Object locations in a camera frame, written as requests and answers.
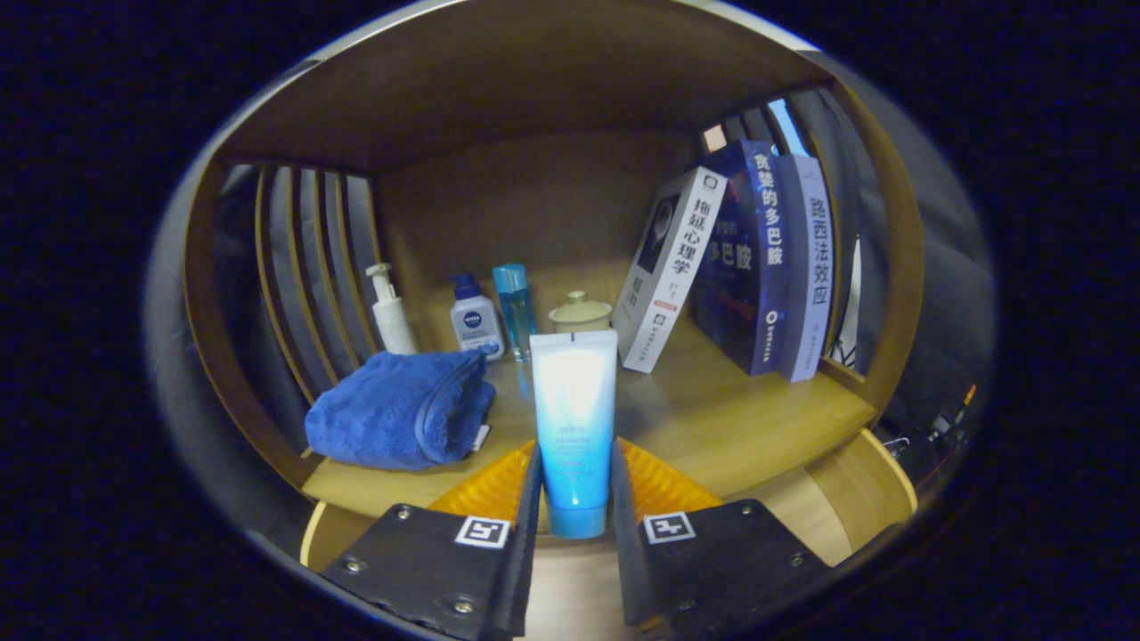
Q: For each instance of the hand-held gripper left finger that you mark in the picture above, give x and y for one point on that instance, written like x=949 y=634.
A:
x=445 y=561

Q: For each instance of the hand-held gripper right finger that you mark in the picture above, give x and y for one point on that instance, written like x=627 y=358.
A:
x=721 y=561

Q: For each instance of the blue cosmetic tube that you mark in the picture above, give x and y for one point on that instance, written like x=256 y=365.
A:
x=574 y=418

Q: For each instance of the wooden countertop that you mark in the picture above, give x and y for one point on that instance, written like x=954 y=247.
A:
x=712 y=418

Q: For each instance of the wooden cabinet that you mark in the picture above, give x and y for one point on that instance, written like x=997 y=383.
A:
x=499 y=89

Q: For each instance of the folded blue towel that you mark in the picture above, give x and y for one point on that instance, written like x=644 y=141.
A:
x=392 y=414

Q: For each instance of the white bottle with blue cap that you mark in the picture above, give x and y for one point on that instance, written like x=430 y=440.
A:
x=476 y=325

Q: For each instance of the white pump bottle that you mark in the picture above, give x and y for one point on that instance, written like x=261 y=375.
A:
x=392 y=325

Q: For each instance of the clear blue bottle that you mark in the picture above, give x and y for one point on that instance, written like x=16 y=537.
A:
x=517 y=312

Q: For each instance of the black device with orange tip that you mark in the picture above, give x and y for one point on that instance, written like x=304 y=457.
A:
x=948 y=423

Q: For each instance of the beige lidded teacup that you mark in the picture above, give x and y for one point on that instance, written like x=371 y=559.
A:
x=579 y=314

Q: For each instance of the dark blue book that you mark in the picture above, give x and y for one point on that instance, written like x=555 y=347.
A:
x=757 y=267

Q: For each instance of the pale grey book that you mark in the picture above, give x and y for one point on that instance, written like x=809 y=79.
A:
x=810 y=276

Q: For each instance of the white book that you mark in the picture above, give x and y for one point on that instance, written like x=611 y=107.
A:
x=668 y=267

